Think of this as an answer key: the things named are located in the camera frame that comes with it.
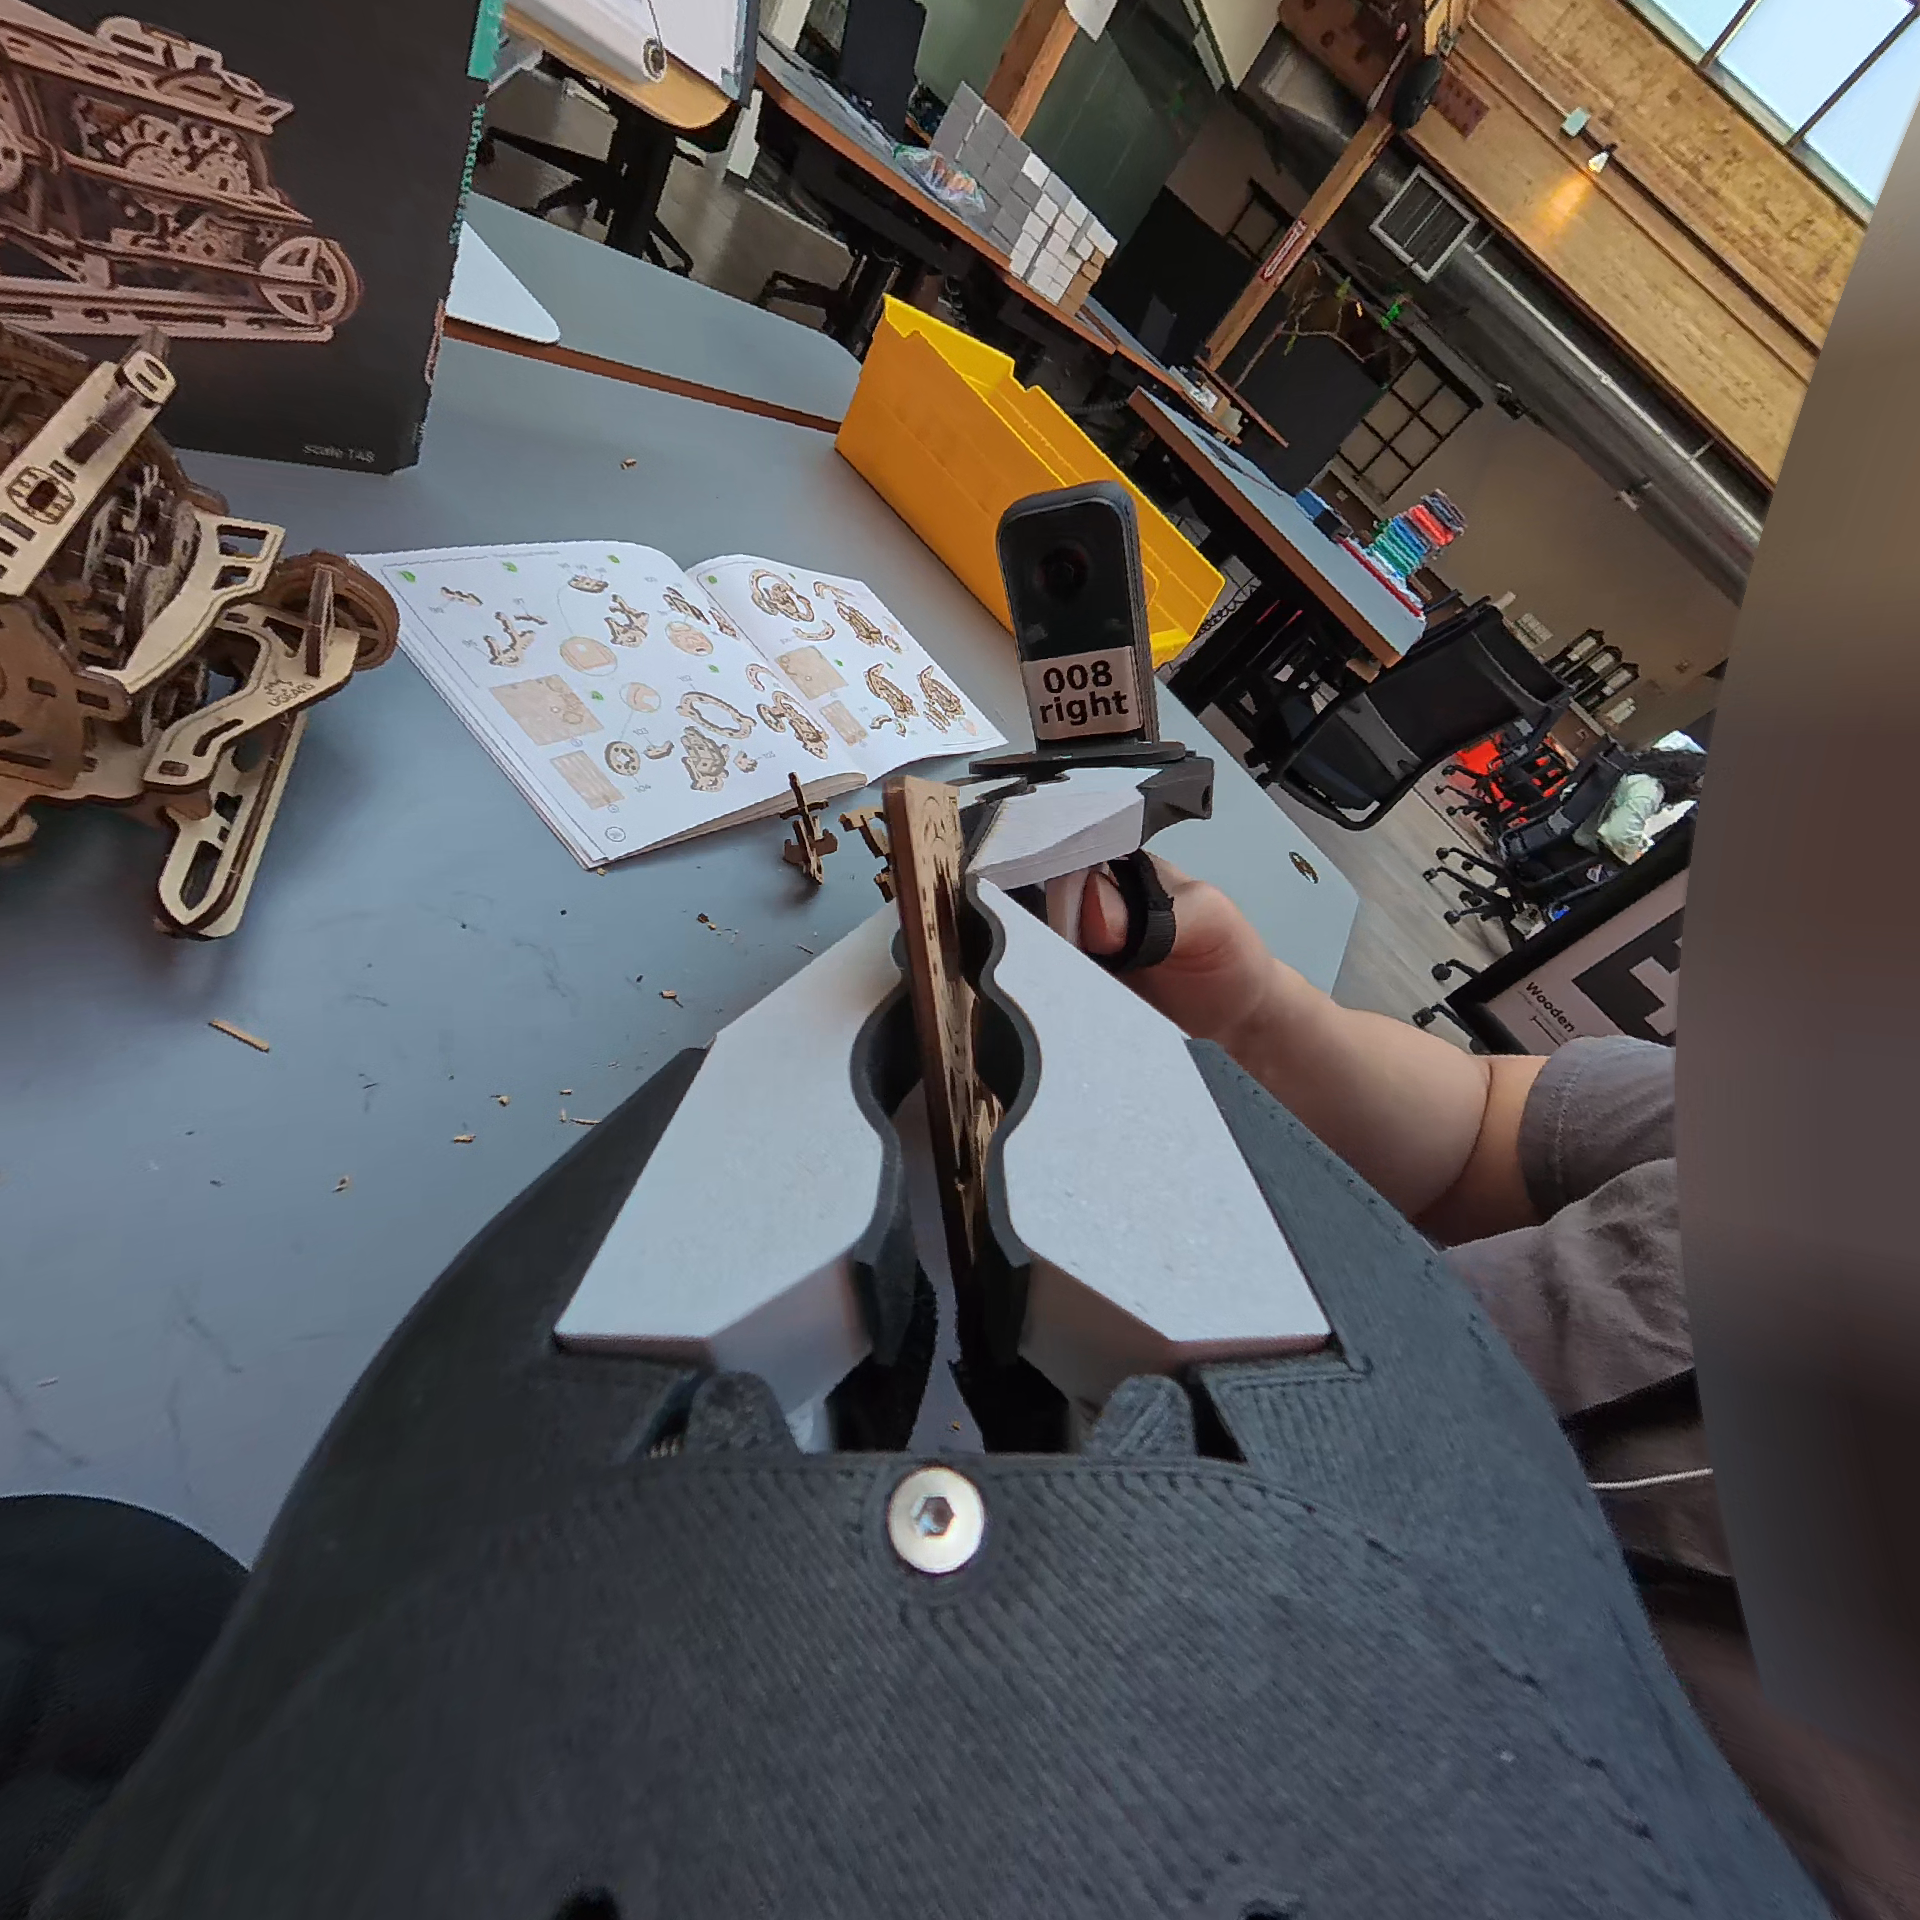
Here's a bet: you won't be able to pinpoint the assembled wooden mechanical model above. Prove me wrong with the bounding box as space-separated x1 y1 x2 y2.
0 322 402 942

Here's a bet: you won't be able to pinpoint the black lanyard strap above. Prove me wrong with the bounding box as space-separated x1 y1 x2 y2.
1560 1386 1712 1464

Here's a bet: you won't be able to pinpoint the person's grey shirt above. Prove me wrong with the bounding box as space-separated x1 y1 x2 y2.
1440 1034 1878 1920

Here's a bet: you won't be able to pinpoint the silver ventilation duct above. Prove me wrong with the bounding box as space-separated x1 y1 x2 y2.
1440 240 1769 595

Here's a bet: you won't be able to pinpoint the black model kit box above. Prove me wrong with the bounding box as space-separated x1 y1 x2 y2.
0 0 490 476

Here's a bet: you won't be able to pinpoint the open instruction booklet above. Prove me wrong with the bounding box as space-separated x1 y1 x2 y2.
348 540 1010 872

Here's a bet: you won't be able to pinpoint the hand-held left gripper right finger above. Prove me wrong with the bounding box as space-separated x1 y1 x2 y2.
974 876 1337 1454

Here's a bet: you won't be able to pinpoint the laser-cut wooden parts sheet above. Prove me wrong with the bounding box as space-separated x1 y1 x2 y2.
877 774 1010 1361

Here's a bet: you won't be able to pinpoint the stack of white boxes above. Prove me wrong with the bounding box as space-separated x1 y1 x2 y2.
929 82 1120 311

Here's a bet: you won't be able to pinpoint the black office chair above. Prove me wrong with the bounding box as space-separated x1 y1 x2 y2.
1274 601 1570 828

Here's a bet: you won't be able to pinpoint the yellow plastic bin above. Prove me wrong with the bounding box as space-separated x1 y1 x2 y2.
834 294 1223 667

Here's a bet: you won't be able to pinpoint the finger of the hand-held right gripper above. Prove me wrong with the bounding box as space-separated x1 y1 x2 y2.
966 793 1154 891

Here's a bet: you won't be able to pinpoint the background desk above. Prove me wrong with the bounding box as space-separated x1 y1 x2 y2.
1124 383 1427 670
749 37 1120 362

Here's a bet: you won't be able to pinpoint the small assembled wooden part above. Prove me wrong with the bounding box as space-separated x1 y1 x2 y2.
780 772 901 903

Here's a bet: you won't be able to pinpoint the black-white marker board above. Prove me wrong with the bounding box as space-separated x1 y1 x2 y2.
1445 863 1693 1061

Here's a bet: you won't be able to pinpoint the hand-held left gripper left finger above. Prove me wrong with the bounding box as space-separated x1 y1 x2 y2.
551 894 920 1454

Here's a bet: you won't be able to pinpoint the person's right forearm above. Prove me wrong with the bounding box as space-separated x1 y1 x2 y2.
1222 967 1553 1251

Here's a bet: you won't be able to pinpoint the pale rounded board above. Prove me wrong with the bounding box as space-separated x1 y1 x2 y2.
446 223 563 348

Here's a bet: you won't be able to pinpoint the row of black office chairs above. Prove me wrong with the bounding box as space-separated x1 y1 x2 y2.
1415 720 1629 978

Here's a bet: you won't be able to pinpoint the stack of colourful folders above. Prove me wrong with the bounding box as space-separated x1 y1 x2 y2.
1356 492 1469 602

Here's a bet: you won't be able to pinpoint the white vent grille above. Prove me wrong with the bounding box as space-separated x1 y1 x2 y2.
1372 164 1481 285

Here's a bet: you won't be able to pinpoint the person's right hand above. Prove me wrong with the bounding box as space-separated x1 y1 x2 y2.
1075 870 1296 1056

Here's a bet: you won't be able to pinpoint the scattered wood chips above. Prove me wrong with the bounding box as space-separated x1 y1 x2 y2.
321 885 751 1202

